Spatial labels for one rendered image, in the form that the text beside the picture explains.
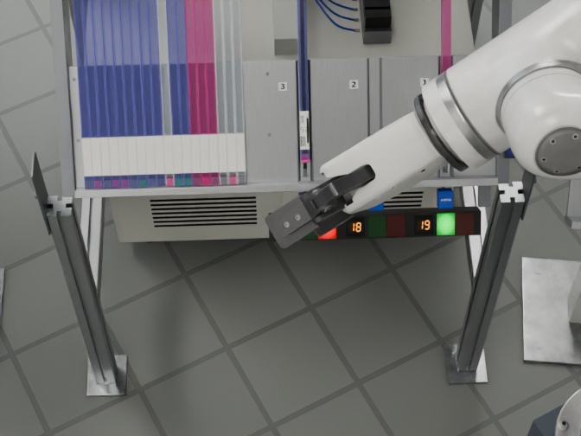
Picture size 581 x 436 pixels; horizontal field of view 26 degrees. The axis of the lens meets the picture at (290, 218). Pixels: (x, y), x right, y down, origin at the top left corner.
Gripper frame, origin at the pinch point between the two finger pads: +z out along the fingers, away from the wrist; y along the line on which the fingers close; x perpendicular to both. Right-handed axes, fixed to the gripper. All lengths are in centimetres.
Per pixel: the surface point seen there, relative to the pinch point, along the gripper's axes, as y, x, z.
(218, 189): -73, -19, 36
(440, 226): -90, 3, 14
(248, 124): -76, -25, 27
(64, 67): -63, -46, 44
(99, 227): -105, -31, 75
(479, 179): -89, 0, 4
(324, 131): -81, -18, 19
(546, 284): -164, 23, 20
